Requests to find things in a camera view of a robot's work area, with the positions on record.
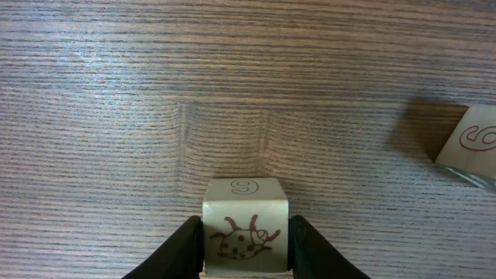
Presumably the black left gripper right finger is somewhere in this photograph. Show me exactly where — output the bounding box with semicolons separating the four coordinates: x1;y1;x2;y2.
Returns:
288;215;370;279

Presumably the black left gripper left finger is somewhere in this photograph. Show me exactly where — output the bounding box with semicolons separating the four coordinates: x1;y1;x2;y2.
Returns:
122;215;204;279

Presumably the wooden block green V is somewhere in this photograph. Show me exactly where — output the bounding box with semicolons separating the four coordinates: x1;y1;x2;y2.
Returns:
202;177;289;277

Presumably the wooden block letter M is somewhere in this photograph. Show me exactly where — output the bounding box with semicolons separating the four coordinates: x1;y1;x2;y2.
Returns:
435;105;495;192

